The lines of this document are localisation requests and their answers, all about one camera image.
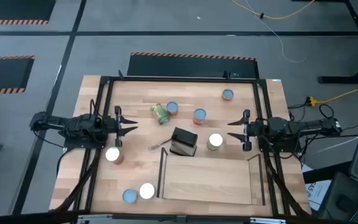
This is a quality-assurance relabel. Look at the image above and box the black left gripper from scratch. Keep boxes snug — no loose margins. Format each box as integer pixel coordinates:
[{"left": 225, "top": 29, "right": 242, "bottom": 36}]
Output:
[{"left": 104, "top": 105, "right": 139, "bottom": 148}]

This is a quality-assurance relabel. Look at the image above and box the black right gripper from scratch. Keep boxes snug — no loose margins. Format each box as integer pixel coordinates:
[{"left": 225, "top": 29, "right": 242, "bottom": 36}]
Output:
[{"left": 227, "top": 109, "right": 262, "bottom": 152}]

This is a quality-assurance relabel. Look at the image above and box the tall green label can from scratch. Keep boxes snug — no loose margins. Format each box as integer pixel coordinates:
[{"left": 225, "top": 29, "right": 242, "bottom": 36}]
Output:
[{"left": 206, "top": 133, "right": 226, "bottom": 152}]

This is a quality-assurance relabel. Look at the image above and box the brown label tin can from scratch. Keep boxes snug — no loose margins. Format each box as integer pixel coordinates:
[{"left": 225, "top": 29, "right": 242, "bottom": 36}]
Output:
[{"left": 104, "top": 146, "right": 126, "bottom": 166}]

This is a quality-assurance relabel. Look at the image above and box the mandarin orange can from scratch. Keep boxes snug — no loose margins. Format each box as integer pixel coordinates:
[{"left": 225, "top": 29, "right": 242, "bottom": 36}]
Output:
[{"left": 192, "top": 108, "right": 208, "bottom": 126}]

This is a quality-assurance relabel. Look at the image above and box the mixed fruit can white label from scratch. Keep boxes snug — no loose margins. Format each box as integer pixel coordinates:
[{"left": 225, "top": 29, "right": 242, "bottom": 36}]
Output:
[{"left": 165, "top": 101, "right": 180, "bottom": 117}]

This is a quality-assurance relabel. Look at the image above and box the pineapple rings can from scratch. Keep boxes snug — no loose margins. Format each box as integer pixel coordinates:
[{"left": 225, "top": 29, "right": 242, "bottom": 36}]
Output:
[{"left": 122, "top": 189, "right": 139, "bottom": 205}]

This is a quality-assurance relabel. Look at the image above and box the green label tin can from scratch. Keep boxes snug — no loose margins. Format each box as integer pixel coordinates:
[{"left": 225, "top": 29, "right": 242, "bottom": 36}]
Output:
[{"left": 150, "top": 103, "right": 170, "bottom": 126}]

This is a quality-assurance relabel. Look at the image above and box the black box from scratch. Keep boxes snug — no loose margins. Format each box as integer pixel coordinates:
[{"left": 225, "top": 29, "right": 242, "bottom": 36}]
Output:
[{"left": 169, "top": 126, "right": 198, "bottom": 157}]

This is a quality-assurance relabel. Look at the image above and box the silver top tin can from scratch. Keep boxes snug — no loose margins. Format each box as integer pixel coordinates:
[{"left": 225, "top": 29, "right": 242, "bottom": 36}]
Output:
[{"left": 139, "top": 182, "right": 157, "bottom": 200}]

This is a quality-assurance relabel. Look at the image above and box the black mat with hazard stripe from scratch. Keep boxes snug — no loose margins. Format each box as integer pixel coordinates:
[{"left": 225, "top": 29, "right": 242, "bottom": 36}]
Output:
[
  {"left": 0, "top": 55, "right": 35, "bottom": 95},
  {"left": 0, "top": 0, "right": 57, "bottom": 26},
  {"left": 127, "top": 52, "right": 260, "bottom": 79}
]

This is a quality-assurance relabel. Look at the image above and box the white paper sheet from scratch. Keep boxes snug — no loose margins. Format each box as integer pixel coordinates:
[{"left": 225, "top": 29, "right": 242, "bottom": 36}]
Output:
[{"left": 301, "top": 164, "right": 332, "bottom": 212}]

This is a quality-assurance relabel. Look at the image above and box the black rig crossbeam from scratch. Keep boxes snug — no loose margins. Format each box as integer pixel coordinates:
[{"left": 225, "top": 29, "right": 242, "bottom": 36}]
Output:
[{"left": 0, "top": 210, "right": 358, "bottom": 224}]

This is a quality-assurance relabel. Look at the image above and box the silver spoon with black handle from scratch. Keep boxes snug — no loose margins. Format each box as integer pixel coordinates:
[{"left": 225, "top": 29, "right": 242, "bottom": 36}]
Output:
[{"left": 148, "top": 138, "right": 173, "bottom": 151}]

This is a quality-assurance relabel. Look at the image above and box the black metal table frame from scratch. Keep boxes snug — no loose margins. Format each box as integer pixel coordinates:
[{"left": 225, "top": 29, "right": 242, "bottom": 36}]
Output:
[{"left": 50, "top": 70, "right": 312, "bottom": 218}]

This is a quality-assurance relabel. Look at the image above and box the black cable bundle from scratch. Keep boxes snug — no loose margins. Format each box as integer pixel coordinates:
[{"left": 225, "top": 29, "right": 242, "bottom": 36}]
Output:
[
  {"left": 264, "top": 152, "right": 310, "bottom": 217},
  {"left": 54, "top": 148, "right": 101, "bottom": 212}
]

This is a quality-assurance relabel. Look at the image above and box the grey cable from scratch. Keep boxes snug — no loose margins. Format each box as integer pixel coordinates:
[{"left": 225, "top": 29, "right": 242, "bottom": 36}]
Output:
[{"left": 312, "top": 133, "right": 358, "bottom": 155}]

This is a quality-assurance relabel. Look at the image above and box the thin white floor cable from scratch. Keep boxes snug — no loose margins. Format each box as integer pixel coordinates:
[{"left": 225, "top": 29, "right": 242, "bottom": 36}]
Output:
[{"left": 243, "top": 0, "right": 308, "bottom": 63}]

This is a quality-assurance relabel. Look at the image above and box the black desk leg frame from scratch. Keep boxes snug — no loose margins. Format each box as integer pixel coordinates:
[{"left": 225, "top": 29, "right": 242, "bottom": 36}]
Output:
[{"left": 292, "top": 0, "right": 358, "bottom": 85}]

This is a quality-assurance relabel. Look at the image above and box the yellow floor cable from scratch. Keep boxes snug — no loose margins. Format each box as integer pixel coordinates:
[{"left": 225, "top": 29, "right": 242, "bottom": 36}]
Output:
[{"left": 231, "top": 0, "right": 316, "bottom": 20}]

